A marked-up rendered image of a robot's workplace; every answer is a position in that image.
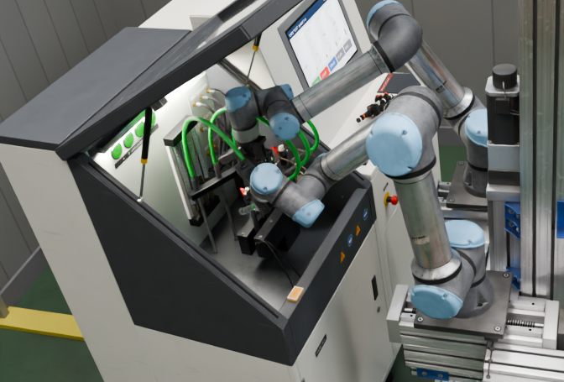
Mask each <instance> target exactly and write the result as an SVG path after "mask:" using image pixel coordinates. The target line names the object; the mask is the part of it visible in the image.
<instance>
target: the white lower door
mask: <svg viewBox="0 0 564 382"><path fill-rule="evenodd" d="M387 316H388V314H387V308H386V302H385V297H384V286H383V280H382V275H381V269H380V263H379V251H378V246H377V240H376V234H375V228H374V225H373V226H372V227H371V229H370V231H369V232H368V235H367V237H366V238H365V239H364V241H363V243H362V245H361V247H360V249H359V250H358V252H357V254H356V256H355V257H354V259H353V261H352V263H351V264H350V266H349V268H348V269H347V272H346V274H345V275H344V276H343V278H342V280H341V282H340V284H339V286H338V287H337V289H336V291H335V293H334V294H333V296H332V298H331V299H330V301H329V303H328V305H327V306H326V309H325V311H324V312H323V313H322V315H321V317H320V319H319V321H318V323H317V324H316V326H315V328H314V329H313V331H312V333H311V335H310V336H309V338H308V340H307V342H306V343H305V346H304V347H303V348H302V350H301V352H300V354H299V356H297V357H298V358H297V360H296V364H297V368H298V371H299V375H300V381H301V382H382V380H383V378H384V375H385V373H386V371H387V369H388V367H389V364H390V362H391V360H392V358H393V356H394V354H393V349H392V343H391V342H390V341H389V332H388V326H387V321H386V318H387Z"/></svg>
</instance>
